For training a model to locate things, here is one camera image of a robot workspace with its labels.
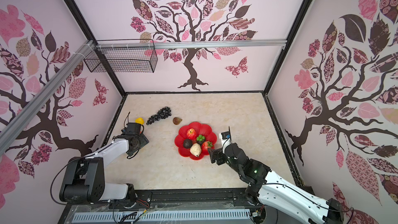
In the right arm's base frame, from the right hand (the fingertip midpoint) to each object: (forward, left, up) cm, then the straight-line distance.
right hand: (214, 146), depth 75 cm
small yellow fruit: (+25, +48, -12) cm, 55 cm away
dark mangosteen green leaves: (+9, +8, -10) cm, 16 cm away
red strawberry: (+5, +4, -10) cm, 12 cm away
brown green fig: (+24, +23, -12) cm, 36 cm away
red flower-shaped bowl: (+18, +5, -13) cm, 22 cm away
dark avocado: (+6, +15, -8) cm, 18 cm away
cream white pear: (+2, +10, -9) cm, 14 cm away
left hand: (+7, +44, -14) cm, 47 cm away
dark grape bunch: (+30, +33, -11) cm, 46 cm away
